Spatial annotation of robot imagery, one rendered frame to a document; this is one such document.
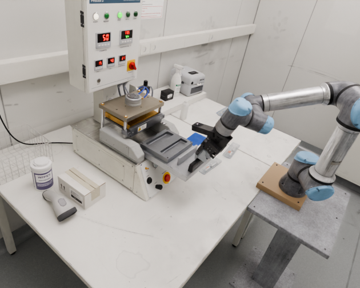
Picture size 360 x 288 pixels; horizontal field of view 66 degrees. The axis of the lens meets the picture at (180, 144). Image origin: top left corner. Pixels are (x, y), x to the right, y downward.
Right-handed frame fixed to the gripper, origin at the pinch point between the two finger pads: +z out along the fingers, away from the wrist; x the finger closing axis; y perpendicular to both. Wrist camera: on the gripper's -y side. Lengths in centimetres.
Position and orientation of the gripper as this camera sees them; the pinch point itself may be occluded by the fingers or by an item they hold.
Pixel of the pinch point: (195, 156)
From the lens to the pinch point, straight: 126.0
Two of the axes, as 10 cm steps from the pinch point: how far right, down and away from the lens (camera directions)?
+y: 7.0, 6.9, -2.0
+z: -4.2, 6.2, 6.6
